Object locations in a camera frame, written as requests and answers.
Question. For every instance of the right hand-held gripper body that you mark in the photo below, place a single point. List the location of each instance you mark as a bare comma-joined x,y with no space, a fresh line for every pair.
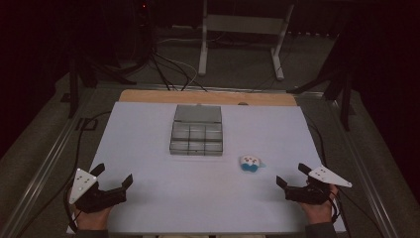
308,193

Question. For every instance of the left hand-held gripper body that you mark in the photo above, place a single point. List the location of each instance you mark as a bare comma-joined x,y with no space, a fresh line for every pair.
99,198

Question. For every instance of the person's right hand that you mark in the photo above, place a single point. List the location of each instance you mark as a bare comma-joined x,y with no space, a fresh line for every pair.
318,211

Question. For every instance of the person's left hand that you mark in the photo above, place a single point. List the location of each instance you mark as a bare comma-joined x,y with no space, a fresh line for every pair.
92,219

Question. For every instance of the small white blue plush toy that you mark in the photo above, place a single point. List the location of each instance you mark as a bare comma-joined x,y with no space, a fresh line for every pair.
251,163

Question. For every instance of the white table mat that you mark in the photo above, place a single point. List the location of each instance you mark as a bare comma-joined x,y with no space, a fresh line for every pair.
204,191

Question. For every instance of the clear plastic compartment box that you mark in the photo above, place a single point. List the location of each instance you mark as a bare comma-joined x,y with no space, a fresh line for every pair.
197,130

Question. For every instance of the black metal stand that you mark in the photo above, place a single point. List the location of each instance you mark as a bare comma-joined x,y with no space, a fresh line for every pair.
73,82
343,82

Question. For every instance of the white metal stand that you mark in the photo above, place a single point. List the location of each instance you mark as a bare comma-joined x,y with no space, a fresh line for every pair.
242,23

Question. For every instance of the metal floor rail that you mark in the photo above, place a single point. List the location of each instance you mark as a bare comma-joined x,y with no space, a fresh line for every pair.
43,165
363,165

